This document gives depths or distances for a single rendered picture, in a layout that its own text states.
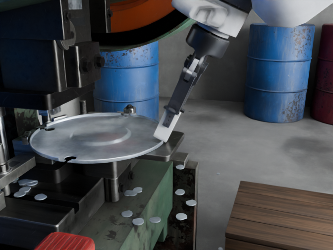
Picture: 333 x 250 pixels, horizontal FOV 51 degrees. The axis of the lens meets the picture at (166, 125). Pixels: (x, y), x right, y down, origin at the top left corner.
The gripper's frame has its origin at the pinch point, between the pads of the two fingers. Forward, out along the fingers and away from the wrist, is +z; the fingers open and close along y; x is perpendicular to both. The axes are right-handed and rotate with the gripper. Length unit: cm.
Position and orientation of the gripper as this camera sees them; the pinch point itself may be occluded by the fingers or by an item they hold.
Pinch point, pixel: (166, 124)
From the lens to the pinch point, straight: 70.7
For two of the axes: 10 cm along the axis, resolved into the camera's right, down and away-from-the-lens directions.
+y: 2.3, -3.1, 9.2
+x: -8.8, -4.6, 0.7
